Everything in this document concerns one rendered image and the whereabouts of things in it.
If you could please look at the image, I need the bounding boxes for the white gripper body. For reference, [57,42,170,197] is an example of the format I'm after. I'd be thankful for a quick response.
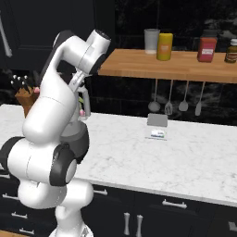
[76,87,93,120]

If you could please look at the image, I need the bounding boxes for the grey blender lid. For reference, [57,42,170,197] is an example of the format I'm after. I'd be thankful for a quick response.
[146,112,168,128]

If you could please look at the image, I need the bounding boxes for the brown wooden knife block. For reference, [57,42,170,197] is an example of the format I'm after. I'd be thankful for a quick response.
[14,85,41,119]

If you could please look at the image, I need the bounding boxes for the hanging grey ladle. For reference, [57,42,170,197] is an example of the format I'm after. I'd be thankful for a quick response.
[147,79,162,113]

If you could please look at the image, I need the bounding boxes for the small white sponge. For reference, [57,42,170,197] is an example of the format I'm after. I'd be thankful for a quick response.
[144,128,168,142]

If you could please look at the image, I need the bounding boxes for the hanging slotted grey spatula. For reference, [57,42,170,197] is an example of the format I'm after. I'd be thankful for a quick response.
[164,80,174,117]

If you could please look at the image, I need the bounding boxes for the clear white cup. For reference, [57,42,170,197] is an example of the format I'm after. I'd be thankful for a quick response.
[143,28,161,56]

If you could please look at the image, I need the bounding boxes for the dark narrow drawer front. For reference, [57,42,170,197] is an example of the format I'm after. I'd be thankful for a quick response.
[90,183,136,206]

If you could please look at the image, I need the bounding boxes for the yellow bottle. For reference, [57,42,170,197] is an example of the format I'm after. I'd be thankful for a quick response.
[156,32,174,62]

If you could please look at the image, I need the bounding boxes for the hanging broad grey spatula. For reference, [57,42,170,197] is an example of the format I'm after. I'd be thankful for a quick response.
[178,81,190,113]

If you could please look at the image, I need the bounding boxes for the dark tall cupboard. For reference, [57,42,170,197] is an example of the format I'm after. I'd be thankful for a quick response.
[0,0,117,72]

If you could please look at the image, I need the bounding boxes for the hanging narrow grey spatula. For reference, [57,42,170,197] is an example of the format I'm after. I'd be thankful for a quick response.
[194,81,206,118]

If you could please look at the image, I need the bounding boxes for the dark cupboard door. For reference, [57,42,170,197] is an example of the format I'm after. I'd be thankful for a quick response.
[132,206,215,237]
[81,197,135,237]
[214,205,237,237]

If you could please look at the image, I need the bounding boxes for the red jar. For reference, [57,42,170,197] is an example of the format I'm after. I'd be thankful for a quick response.
[196,36,218,64]

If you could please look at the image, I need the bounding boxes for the dark wide drawer front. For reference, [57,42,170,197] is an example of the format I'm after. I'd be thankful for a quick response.
[133,190,218,218]

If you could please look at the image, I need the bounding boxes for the brown jar with label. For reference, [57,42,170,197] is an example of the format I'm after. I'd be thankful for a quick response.
[224,38,237,65]

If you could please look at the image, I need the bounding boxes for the wooden wall shelf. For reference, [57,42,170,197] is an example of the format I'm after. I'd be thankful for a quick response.
[97,48,237,84]

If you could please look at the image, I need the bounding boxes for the grey long cupboard handle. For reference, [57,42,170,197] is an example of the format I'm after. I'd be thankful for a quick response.
[0,11,14,59]

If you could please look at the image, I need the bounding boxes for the silver upright door handle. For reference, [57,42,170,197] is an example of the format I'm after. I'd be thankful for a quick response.
[135,214,144,237]
[123,211,131,236]

